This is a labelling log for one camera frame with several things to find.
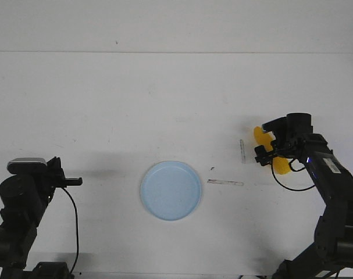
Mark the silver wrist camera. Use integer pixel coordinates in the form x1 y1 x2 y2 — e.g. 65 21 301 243
6 158 47 174

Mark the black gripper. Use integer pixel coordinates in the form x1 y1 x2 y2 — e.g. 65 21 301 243
33 157 83 198
254 113 313 166

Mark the black camera cable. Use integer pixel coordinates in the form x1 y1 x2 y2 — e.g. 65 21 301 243
61 187 80 274
270 156 318 192

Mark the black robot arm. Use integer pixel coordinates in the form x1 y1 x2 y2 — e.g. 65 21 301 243
0 157 83 278
254 113 353 278

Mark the horizontal tape strip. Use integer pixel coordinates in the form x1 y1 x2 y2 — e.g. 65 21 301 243
207 179 244 187

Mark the light blue round plate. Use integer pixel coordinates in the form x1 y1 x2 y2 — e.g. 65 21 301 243
140 161 202 221

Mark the vertical tape strip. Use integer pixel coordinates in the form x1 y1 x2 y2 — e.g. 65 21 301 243
240 139 246 164

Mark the yellow corn cob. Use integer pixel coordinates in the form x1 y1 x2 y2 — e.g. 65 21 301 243
253 126 290 175

